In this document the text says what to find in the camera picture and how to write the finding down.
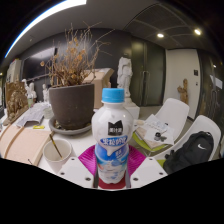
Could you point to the blue-capped white drink bottle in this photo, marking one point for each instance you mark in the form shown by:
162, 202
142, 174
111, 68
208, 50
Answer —
112, 133

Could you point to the small yellow marker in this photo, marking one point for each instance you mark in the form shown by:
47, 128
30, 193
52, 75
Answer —
38, 127

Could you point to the white chair with papers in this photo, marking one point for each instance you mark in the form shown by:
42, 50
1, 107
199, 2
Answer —
173, 111

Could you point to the stirring stick in mug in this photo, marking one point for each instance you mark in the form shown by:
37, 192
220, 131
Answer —
56, 146

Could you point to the plastic-wrapped booklet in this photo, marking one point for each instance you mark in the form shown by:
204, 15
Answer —
33, 115

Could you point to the dark double door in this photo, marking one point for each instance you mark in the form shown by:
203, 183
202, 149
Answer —
148, 73

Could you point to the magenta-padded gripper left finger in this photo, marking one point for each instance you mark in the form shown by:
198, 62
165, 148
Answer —
78, 170

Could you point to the cardboard box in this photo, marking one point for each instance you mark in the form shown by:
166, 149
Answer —
100, 90

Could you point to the stack of papers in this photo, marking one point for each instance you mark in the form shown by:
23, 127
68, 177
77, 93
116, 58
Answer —
153, 131

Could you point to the white pedestal block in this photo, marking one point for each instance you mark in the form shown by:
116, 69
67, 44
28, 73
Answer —
133, 108

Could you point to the black wall screen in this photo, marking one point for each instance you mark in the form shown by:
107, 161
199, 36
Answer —
36, 63

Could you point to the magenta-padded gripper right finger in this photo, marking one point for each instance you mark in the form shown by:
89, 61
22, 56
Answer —
146, 170

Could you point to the dried plant in grey pot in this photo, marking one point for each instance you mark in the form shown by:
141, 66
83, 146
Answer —
71, 106

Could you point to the small white bust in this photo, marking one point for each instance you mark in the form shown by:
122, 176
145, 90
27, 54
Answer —
45, 93
30, 90

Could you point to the wooden figure sculpture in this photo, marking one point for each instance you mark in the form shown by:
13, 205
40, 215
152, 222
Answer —
183, 91

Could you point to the white plaster torso statue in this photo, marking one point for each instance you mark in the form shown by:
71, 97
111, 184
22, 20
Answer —
124, 76

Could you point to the white chair with backpack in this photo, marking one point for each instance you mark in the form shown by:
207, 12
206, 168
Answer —
203, 125

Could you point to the black backpack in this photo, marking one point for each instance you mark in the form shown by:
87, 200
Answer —
190, 151

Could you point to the white cabinet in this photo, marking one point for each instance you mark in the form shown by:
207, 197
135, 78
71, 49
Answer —
13, 71

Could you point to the green seat cushion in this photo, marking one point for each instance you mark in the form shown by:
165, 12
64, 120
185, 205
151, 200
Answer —
161, 163
141, 143

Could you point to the round ceiling spotlight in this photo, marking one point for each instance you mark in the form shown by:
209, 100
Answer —
160, 35
197, 31

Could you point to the brown carved sculpture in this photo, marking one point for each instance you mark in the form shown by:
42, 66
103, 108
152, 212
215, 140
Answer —
15, 103

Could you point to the white mug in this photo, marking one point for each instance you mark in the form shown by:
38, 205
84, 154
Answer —
56, 163

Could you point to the grey plant saucer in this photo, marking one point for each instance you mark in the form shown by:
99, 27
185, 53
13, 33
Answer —
70, 131

